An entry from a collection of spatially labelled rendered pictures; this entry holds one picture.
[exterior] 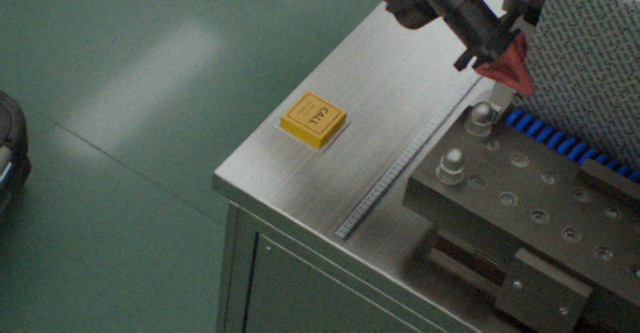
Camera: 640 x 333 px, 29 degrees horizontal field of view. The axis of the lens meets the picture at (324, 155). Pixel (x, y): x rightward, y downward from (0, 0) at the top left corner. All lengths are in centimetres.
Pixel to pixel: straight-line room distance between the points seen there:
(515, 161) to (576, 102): 11
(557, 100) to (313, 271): 41
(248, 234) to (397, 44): 39
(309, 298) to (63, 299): 98
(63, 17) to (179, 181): 60
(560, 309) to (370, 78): 50
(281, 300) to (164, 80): 133
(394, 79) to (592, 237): 45
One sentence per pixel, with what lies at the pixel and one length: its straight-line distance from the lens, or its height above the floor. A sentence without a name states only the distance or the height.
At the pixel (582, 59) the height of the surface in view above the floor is 116.
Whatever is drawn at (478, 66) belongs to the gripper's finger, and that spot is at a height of 109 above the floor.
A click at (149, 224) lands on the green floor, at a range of 276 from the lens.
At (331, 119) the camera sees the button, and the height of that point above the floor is 92.
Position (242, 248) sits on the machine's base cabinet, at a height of 77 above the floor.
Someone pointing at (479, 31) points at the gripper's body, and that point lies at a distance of 161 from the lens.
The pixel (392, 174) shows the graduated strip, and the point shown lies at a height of 90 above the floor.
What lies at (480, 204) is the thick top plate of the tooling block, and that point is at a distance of 155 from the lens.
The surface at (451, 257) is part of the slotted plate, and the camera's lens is 164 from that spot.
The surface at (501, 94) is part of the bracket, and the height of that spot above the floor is 96.
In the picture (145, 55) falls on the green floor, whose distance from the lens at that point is 311.
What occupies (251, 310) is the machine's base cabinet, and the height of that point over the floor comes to 64.
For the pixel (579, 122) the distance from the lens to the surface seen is 165.
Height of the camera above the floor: 220
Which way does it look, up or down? 49 degrees down
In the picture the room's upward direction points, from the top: 11 degrees clockwise
